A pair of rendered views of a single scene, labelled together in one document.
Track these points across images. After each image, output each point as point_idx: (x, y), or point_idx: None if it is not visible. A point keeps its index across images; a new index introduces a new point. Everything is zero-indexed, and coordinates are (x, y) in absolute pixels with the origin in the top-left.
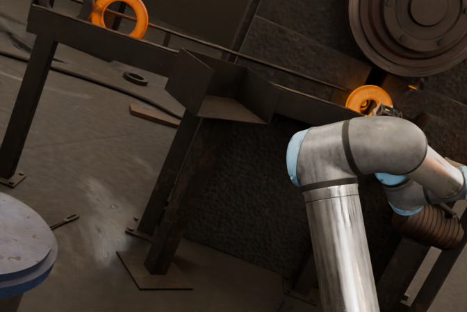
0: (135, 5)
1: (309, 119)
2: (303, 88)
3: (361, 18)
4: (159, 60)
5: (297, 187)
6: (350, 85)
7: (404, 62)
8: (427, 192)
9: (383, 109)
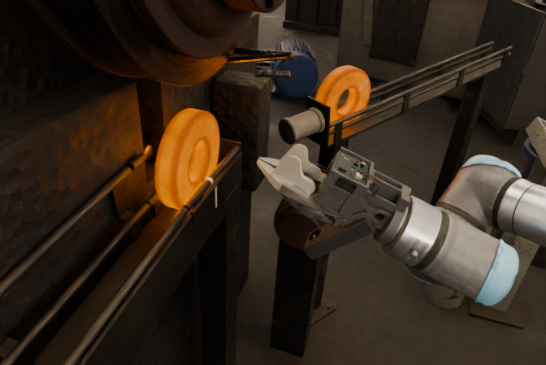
0: None
1: (160, 303)
2: (56, 265)
3: (145, 2)
4: None
5: (147, 354)
6: (125, 152)
7: (231, 36)
8: (486, 232)
9: (354, 179)
